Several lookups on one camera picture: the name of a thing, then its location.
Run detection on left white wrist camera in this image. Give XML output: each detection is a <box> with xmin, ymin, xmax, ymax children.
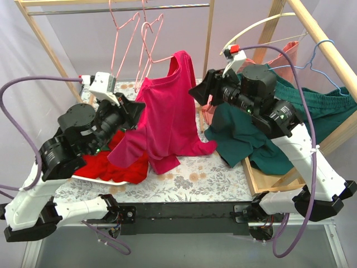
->
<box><xmin>79</xmin><ymin>71</ymin><xmax>120</xmax><ymax>106</ymax></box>

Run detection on magenta t shirt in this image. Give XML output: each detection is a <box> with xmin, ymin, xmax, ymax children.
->
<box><xmin>108</xmin><ymin>51</ymin><xmax>217</xmax><ymax>175</ymax></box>

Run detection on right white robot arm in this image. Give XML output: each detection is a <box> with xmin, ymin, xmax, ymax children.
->
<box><xmin>189</xmin><ymin>65</ymin><xmax>356</xmax><ymax>222</ymax></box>

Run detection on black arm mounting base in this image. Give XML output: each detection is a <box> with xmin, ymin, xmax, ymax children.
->
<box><xmin>88</xmin><ymin>202</ymin><xmax>282</xmax><ymax>241</ymax></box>

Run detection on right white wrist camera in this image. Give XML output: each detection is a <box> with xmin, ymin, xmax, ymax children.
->
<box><xmin>222</xmin><ymin>44</ymin><xmax>247</xmax><ymax>78</ymax></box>

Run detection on salmon pink shorts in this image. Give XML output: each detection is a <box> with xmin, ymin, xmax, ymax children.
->
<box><xmin>202</xmin><ymin>41</ymin><xmax>299</xmax><ymax>125</ymax></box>

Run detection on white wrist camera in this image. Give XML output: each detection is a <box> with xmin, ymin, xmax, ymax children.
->
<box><xmin>79</xmin><ymin>71</ymin><xmax>120</xmax><ymax>106</ymax></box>
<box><xmin>222</xmin><ymin>44</ymin><xmax>247</xmax><ymax>78</ymax></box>

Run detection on purple cable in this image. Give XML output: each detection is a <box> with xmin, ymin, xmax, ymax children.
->
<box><xmin>242</xmin><ymin>45</ymin><xmax>319</xmax><ymax>258</ymax></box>
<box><xmin>0</xmin><ymin>75</ymin><xmax>131</xmax><ymax>255</ymax></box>

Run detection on teal green shorts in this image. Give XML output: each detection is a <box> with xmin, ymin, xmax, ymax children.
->
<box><xmin>204</xmin><ymin>64</ymin><xmax>357</xmax><ymax>176</ymax></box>

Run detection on small wooden clothes rack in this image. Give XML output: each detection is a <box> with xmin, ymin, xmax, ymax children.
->
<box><xmin>14</xmin><ymin>1</ymin><xmax>215</xmax><ymax>133</ymax></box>

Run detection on pink wire hanger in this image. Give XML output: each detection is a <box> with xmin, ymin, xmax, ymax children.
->
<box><xmin>134</xmin><ymin>0</ymin><xmax>160</xmax><ymax>93</ymax></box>
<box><xmin>108</xmin><ymin>0</ymin><xmax>141</xmax><ymax>79</ymax></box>
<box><xmin>143</xmin><ymin>20</ymin><xmax>173</xmax><ymax>78</ymax></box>

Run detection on red t shirt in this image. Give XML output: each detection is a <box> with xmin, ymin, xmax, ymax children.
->
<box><xmin>74</xmin><ymin>131</ymin><xmax>148</xmax><ymax>184</ymax></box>

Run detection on white laundry basket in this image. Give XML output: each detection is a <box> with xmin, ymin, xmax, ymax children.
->
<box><xmin>72</xmin><ymin>175</ymin><xmax>128</xmax><ymax>186</ymax></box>

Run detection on aluminium table frame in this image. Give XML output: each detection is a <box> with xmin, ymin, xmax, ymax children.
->
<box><xmin>22</xmin><ymin>214</ymin><xmax>349</xmax><ymax>268</ymax></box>

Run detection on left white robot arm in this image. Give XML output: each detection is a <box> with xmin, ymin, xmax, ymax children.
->
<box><xmin>1</xmin><ymin>93</ymin><xmax>146</xmax><ymax>242</ymax></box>

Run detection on blue wire hanger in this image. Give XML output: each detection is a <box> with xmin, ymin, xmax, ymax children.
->
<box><xmin>274</xmin><ymin>40</ymin><xmax>349</xmax><ymax>96</ymax></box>

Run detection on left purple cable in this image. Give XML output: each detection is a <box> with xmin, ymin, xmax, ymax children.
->
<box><xmin>0</xmin><ymin>75</ymin><xmax>131</xmax><ymax>255</ymax></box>

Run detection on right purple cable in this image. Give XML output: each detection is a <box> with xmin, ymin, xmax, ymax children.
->
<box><xmin>242</xmin><ymin>45</ymin><xmax>319</xmax><ymax>258</ymax></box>

